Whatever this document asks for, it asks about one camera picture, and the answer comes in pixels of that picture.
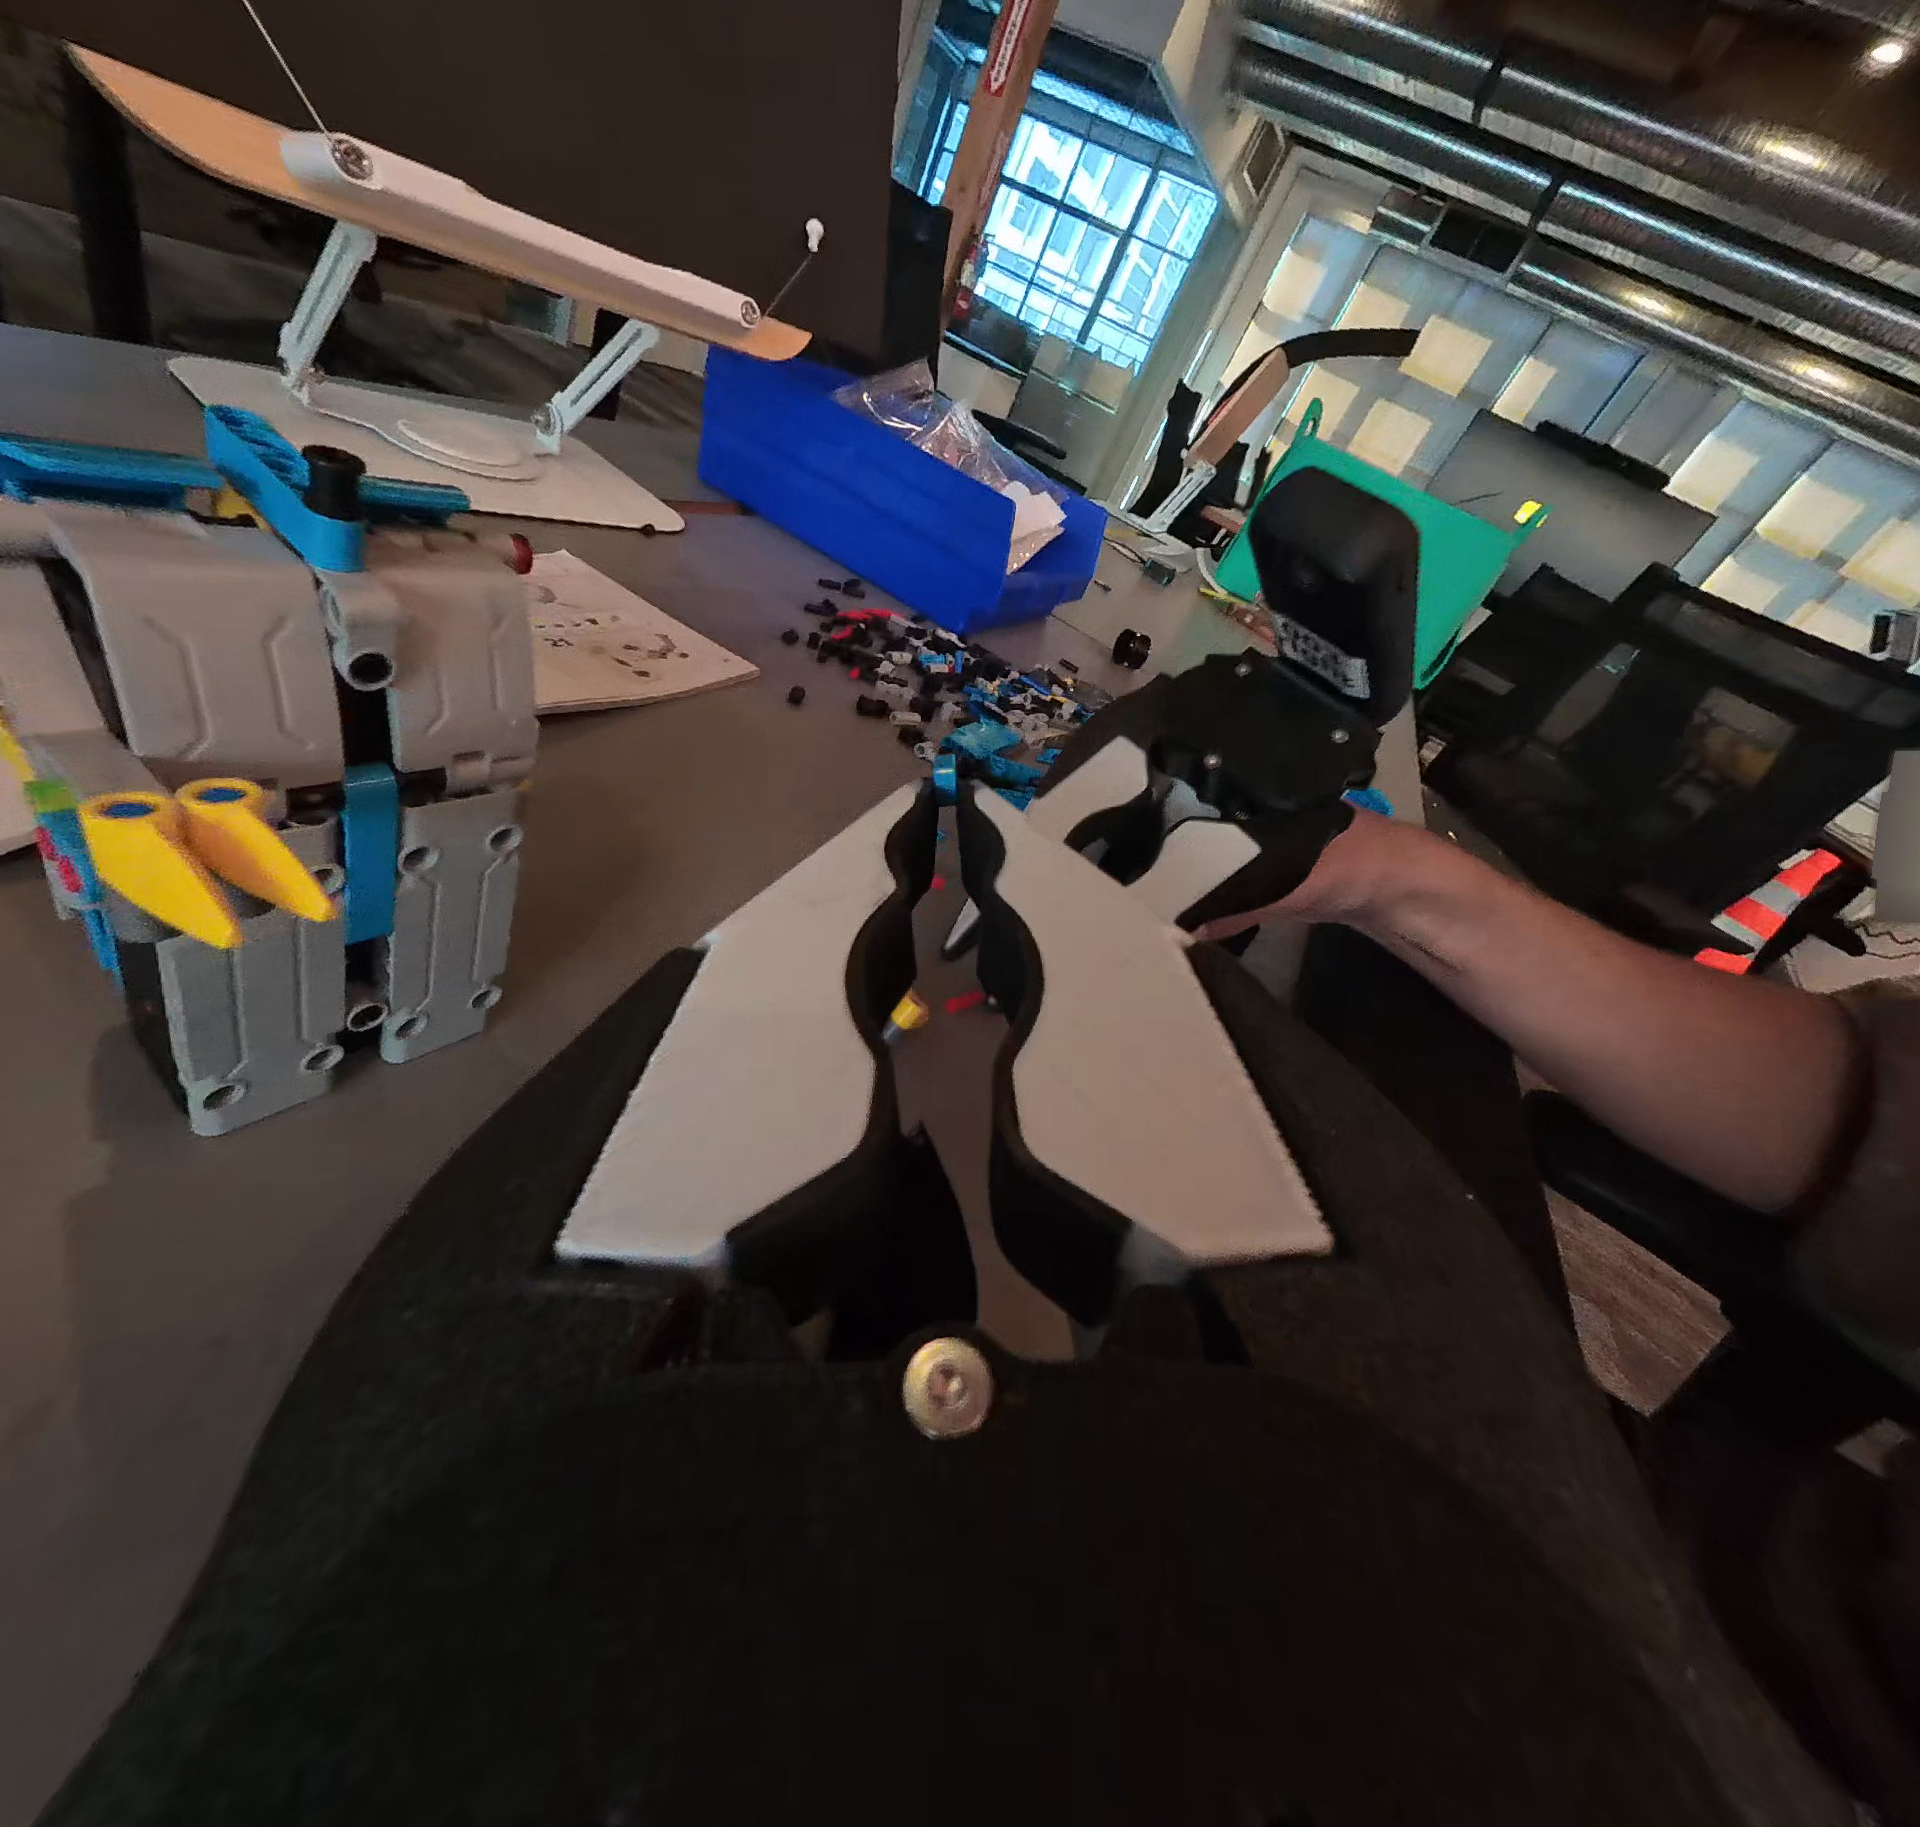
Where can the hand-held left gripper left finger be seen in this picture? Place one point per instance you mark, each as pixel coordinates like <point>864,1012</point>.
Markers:
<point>720,1092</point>

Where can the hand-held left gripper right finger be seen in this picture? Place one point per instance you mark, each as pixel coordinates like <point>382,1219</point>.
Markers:
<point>1170,1092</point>

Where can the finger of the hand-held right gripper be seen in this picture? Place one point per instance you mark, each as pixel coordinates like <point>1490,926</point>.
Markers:
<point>1201,867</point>
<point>1103,793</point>

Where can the blue connector brick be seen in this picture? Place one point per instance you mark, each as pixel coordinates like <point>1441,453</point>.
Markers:
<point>948,780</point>

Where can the yellow claw brick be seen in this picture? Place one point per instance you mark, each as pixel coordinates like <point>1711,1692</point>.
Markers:
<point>906,1017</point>

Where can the grey blue brick robot model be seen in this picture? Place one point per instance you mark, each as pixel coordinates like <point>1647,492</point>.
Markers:
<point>226,658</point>

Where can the teal tote bag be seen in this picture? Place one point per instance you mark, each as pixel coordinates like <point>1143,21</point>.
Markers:
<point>1462,569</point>

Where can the pile of small brick pieces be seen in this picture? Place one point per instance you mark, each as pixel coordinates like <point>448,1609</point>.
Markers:
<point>961,689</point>

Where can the grey monitor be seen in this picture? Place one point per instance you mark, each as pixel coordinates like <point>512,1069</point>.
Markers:
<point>1576,494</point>

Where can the blue plastic bin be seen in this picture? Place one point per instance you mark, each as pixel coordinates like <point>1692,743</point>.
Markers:
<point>870,509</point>

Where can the clear plastic bags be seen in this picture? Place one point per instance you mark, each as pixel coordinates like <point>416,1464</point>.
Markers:
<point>961,449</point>

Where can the instruction booklet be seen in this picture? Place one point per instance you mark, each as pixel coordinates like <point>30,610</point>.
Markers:
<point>630,643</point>

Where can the red fire extinguisher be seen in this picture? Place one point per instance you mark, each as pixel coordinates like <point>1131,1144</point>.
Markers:
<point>975,263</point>

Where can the orange traffic cone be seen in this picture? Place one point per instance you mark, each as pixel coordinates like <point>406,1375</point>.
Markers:
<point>1777,909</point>

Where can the person's brown clothing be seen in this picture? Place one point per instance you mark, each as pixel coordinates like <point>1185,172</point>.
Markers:
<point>1876,1182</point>

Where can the white folding stand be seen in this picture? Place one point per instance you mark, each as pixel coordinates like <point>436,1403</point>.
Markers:
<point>450,222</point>

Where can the black board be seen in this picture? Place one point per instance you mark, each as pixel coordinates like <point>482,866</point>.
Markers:
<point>601,57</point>

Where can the silver ventilation duct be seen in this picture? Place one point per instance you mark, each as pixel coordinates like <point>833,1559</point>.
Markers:
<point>1501,101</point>

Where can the wooden post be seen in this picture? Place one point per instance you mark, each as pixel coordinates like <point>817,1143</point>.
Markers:
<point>1006,57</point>

